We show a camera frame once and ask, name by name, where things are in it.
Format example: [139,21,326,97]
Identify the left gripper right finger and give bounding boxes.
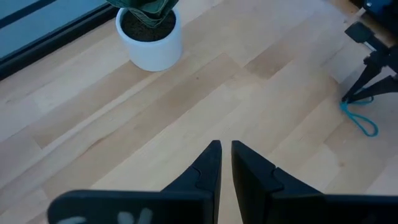
[231,139,326,224]

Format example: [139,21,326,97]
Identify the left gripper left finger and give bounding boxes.
[160,139,223,224]

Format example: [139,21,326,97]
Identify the snake plant in white pot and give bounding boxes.
[105,0,183,73]

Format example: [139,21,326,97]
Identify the black aluminium table frame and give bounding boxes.
[0,0,121,81]

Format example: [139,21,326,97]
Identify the rubber bands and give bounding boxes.
[339,95,379,138]

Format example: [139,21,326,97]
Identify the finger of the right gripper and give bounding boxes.
[345,74,398,104]
[341,62,384,103]

